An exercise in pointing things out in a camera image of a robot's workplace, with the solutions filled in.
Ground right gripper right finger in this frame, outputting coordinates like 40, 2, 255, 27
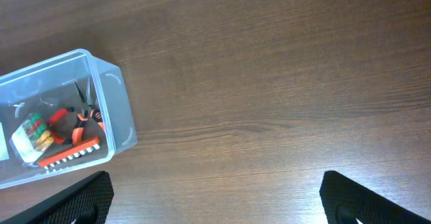
319, 171, 430, 224

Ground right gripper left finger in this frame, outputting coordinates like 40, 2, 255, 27
3, 171, 114, 224

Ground orange bit holder strip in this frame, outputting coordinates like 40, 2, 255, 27
36, 137, 100, 170

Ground long nose pliers orange black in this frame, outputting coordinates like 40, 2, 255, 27
72, 79, 105, 149

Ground clear plastic container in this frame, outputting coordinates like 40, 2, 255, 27
1, 49, 137, 188

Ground red diagonal cutters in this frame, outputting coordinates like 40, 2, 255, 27
46, 107, 75, 145

